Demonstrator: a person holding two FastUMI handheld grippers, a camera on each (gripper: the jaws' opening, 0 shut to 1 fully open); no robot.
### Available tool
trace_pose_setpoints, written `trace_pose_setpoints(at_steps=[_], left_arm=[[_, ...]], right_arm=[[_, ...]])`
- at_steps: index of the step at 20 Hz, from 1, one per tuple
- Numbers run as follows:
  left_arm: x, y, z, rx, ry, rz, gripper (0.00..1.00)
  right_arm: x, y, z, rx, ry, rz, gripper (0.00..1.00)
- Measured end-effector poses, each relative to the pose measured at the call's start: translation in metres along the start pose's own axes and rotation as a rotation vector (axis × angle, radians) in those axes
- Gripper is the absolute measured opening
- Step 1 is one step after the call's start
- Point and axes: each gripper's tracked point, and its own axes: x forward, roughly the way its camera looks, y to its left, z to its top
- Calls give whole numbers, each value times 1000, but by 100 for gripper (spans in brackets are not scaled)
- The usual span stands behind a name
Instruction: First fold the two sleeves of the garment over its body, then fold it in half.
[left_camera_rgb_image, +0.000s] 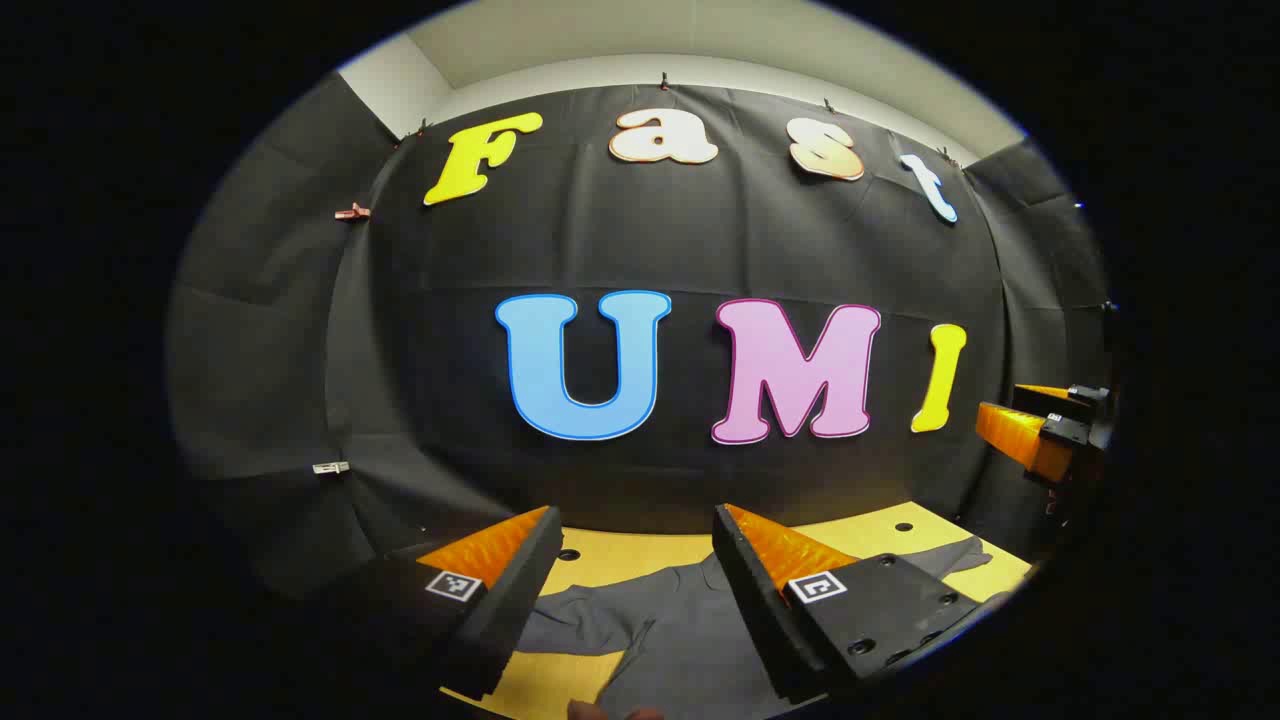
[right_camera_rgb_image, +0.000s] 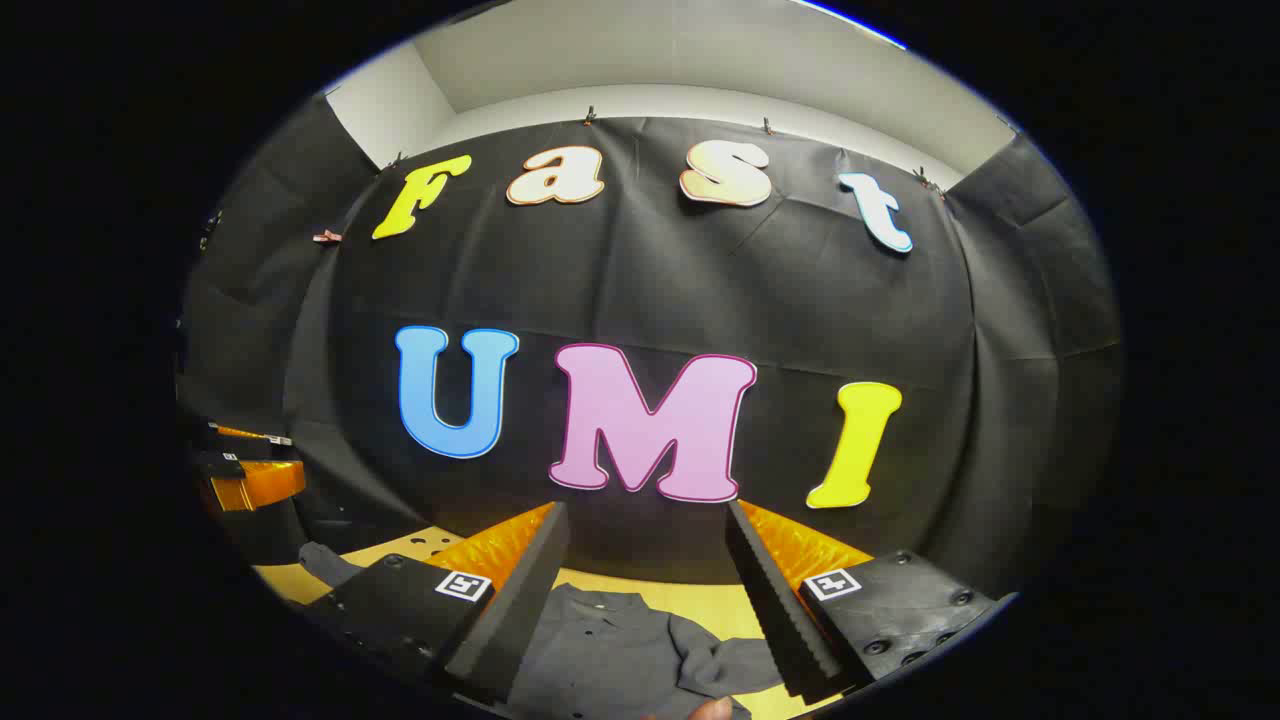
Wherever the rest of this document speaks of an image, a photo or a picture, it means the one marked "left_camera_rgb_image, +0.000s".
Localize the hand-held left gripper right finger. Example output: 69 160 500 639
712 503 986 706

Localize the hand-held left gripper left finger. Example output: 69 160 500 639
330 505 566 703

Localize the grey polo shirt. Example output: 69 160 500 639
510 535 996 720

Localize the black backdrop cloth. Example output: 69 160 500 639
165 72 1116 601

